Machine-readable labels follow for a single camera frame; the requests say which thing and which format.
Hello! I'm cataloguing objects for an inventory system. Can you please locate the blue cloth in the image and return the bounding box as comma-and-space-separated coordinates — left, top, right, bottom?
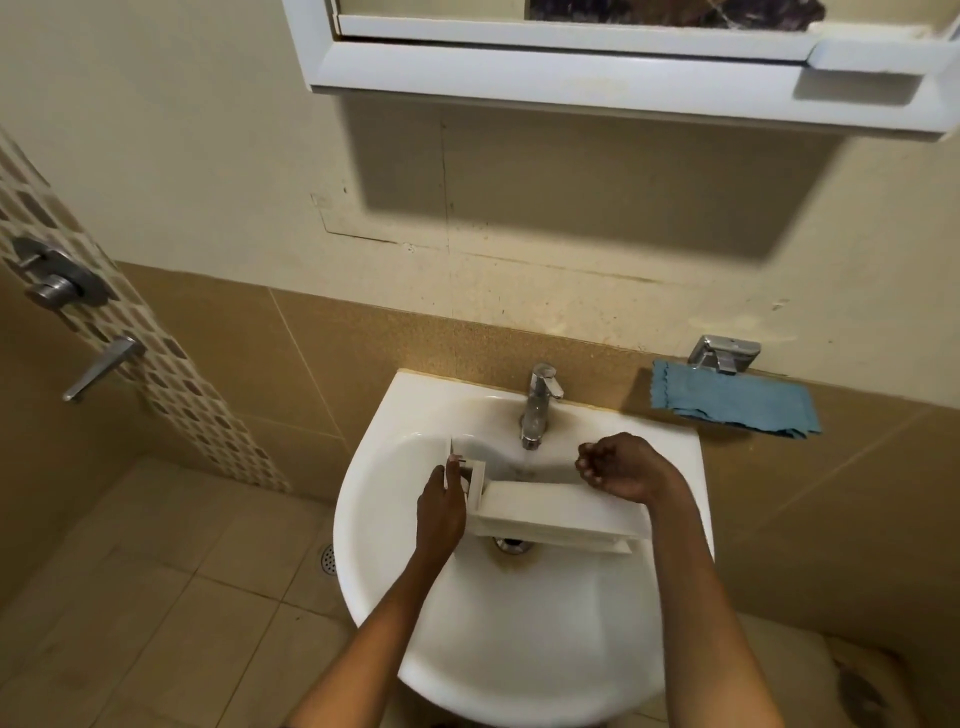
649, 359, 823, 441

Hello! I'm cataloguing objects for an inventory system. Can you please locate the chrome shower valve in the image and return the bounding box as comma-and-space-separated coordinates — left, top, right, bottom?
8, 236, 114, 313

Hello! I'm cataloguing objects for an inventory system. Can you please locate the chrome sink faucet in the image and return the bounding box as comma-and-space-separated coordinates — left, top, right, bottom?
519, 362, 565, 452

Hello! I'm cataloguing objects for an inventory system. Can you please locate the person's left hand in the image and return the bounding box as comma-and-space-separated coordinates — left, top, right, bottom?
415, 455, 469, 564

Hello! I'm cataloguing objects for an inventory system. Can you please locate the person's right forearm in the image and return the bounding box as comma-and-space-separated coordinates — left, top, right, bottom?
644, 487, 785, 728

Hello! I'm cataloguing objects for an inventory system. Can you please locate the person's right hand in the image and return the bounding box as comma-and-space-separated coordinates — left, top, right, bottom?
575, 431, 691, 508

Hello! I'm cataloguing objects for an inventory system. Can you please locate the white detergent drawer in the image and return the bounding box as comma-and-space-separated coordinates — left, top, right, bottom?
446, 436, 652, 558

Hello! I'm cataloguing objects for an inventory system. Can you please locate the chrome wall tap lever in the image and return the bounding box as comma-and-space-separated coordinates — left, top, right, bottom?
62, 334, 148, 404

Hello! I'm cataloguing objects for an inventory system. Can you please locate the white ceramic sink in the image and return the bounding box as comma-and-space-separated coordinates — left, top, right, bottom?
332, 368, 715, 728

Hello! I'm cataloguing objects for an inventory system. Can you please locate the chrome wall holder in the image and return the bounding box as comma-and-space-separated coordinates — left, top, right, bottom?
686, 334, 763, 376

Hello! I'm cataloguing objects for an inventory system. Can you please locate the person's left forearm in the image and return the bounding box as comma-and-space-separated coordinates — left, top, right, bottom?
288, 551, 451, 728

